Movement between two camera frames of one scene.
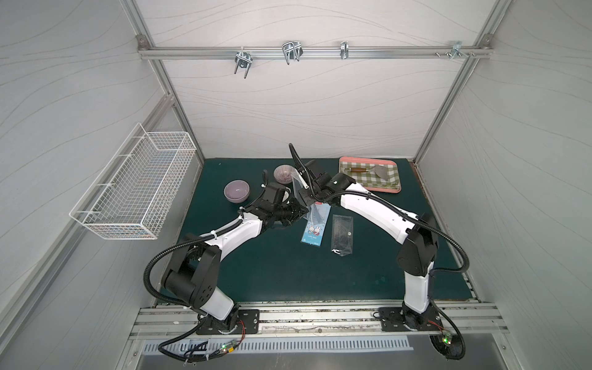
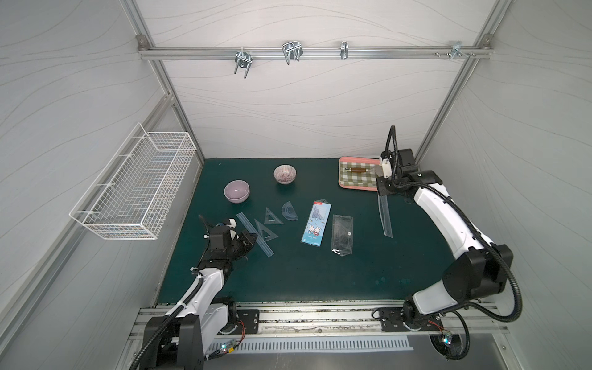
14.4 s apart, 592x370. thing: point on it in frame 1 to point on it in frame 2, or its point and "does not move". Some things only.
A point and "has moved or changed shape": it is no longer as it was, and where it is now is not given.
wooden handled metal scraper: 381,171 does not move
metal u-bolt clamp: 292,50 does not move
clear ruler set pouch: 317,213 has moved or changed shape
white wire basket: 129,196 does not move
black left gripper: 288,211 to 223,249
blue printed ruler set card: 317,218 does not move
